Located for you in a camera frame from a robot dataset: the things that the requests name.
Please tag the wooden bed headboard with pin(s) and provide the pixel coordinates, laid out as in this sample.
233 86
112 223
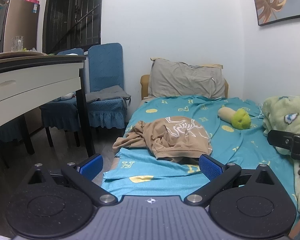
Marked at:
144 85

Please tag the grey cloth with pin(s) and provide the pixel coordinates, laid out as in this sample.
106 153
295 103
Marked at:
107 93

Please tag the refrigerator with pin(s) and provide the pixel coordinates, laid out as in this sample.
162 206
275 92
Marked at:
17 17

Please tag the beige and green plush toy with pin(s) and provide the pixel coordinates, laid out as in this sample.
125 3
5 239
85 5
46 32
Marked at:
240 120

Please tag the pink container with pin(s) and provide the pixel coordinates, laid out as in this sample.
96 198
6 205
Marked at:
31 0

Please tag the dark barred window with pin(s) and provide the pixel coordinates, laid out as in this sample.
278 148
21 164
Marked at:
72 17

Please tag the white table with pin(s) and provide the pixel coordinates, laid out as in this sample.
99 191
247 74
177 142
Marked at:
27 80

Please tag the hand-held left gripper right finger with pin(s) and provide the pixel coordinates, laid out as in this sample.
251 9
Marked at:
210 167

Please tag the plate with green food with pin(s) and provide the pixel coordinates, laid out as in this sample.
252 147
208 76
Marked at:
32 51

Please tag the tan printed t-shirt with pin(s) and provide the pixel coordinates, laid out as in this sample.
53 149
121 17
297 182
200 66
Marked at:
180 140

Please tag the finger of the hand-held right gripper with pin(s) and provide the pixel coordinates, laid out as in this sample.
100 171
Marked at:
280 139

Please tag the glass mug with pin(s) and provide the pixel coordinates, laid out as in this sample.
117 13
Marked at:
17 43

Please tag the teal printed bed sheet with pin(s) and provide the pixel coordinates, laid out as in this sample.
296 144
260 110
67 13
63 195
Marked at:
240 150

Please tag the green fleece blanket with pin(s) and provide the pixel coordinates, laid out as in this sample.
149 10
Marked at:
280 110

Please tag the blue covered chair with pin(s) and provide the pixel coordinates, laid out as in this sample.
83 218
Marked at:
5 135
105 65
60 112

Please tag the small white blue toy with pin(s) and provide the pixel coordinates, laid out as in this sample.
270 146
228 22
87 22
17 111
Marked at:
68 95

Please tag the grey pillow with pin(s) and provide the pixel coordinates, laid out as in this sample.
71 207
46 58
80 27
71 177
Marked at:
185 80

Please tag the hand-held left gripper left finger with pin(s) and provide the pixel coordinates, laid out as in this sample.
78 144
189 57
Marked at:
91 167

